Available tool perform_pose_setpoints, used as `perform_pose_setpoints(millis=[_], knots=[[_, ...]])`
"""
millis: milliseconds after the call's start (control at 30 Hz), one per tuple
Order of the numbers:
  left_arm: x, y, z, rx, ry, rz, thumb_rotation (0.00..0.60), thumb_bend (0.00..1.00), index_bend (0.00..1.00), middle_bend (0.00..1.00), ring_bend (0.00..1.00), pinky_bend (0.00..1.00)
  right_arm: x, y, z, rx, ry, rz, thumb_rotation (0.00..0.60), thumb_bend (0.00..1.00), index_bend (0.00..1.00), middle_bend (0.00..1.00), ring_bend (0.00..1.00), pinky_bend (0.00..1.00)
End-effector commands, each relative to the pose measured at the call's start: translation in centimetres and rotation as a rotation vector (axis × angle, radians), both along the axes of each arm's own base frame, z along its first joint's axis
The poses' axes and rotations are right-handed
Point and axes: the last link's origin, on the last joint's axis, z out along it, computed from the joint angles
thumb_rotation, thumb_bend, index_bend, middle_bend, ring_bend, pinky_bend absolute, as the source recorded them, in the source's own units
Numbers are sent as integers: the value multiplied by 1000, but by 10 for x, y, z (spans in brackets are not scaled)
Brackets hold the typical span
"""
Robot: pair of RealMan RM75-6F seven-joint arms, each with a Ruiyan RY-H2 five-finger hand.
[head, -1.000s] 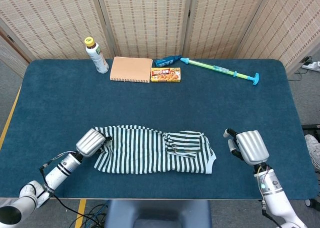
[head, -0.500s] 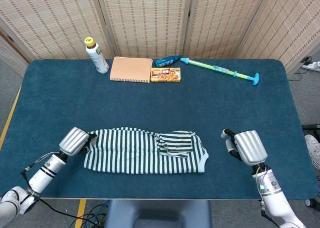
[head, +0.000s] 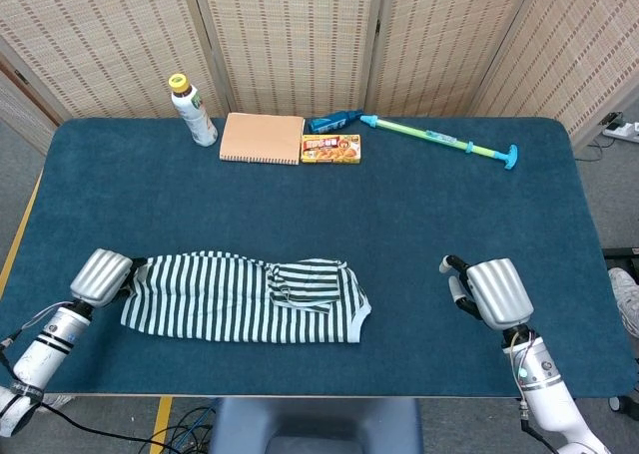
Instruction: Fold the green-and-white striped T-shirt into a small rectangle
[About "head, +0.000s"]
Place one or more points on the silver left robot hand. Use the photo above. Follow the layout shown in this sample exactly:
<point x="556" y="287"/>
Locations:
<point x="100" y="277"/>

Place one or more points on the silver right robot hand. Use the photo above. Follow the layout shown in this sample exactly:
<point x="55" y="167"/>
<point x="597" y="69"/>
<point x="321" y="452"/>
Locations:
<point x="499" y="294"/>

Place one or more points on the green white striped T-shirt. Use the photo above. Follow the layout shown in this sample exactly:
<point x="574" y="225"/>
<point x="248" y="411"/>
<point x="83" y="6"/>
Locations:
<point x="209" y="299"/>

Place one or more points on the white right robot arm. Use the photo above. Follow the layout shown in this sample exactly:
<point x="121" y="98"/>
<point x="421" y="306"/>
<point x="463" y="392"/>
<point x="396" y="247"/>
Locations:
<point x="544" y="389"/>

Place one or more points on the white shoe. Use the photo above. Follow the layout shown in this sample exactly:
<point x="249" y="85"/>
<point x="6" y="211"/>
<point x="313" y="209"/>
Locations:
<point x="624" y="294"/>

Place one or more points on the black equipment stand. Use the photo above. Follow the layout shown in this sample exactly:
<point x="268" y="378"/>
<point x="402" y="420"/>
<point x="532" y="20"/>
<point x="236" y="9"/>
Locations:
<point x="621" y="257"/>

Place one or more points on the green blue water pump toy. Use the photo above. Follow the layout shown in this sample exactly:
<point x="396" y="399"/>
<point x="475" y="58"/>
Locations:
<point x="424" y="135"/>

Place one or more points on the white drink bottle yellow cap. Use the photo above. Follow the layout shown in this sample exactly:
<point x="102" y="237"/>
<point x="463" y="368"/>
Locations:
<point x="197" y="120"/>

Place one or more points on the blue table cover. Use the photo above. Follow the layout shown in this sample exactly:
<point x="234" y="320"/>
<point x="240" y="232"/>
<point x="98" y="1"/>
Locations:
<point x="324" y="209"/>

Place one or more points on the white power strip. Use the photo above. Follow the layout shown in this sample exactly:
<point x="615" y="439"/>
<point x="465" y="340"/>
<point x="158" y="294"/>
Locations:
<point x="626" y="131"/>

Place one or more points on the orange spiral notebook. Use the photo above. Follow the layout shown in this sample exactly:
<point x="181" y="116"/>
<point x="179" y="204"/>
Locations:
<point x="259" y="137"/>

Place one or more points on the yellow curry box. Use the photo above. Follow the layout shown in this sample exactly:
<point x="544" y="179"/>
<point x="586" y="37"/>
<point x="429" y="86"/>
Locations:
<point x="329" y="149"/>

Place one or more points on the blue chair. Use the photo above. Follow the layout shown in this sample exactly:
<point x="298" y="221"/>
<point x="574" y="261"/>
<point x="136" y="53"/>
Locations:
<point x="314" y="424"/>

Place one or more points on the blue tube bottle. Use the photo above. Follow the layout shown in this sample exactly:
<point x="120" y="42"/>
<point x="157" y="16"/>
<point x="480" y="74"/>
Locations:
<point x="327" y="122"/>

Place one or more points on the woven bamboo folding screen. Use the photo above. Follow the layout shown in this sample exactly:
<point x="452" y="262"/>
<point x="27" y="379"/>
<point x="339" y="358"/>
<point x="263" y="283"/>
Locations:
<point x="299" y="40"/>

